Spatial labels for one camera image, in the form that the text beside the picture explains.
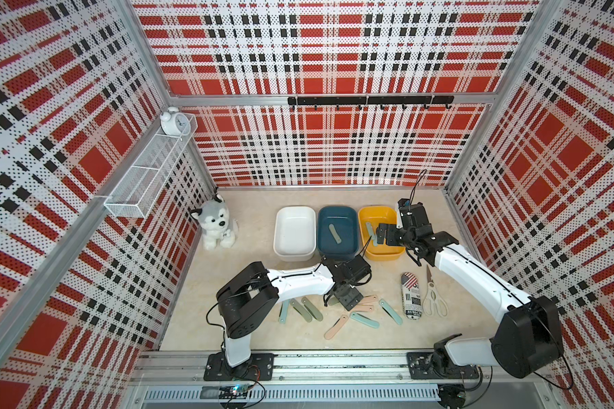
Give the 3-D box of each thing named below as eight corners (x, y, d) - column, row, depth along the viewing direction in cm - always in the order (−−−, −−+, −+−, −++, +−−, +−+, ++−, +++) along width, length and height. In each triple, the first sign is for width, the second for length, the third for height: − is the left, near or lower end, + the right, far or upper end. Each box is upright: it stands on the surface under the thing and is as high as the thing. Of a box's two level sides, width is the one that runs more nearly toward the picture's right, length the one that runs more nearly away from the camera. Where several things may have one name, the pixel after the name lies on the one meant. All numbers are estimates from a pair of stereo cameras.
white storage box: (272, 261, 98) (270, 254, 94) (279, 213, 113) (277, 205, 109) (315, 261, 98) (315, 253, 94) (316, 213, 113) (316, 205, 109)
